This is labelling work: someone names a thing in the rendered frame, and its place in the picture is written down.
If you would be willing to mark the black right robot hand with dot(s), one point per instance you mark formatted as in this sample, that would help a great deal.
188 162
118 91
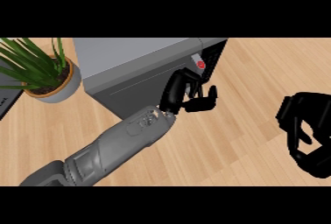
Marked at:
316 137

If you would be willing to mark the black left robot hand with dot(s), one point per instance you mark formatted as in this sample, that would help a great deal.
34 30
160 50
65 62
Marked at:
173 90

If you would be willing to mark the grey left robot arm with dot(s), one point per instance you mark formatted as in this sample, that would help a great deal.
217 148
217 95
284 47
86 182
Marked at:
115 145

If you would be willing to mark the grey microwave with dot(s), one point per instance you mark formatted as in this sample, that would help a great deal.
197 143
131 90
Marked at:
133 73

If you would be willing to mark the green potted plant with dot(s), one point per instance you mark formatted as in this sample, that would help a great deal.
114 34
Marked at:
40 70

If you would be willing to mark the dark flat appliance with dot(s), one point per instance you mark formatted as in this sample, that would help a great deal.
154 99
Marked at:
6 99

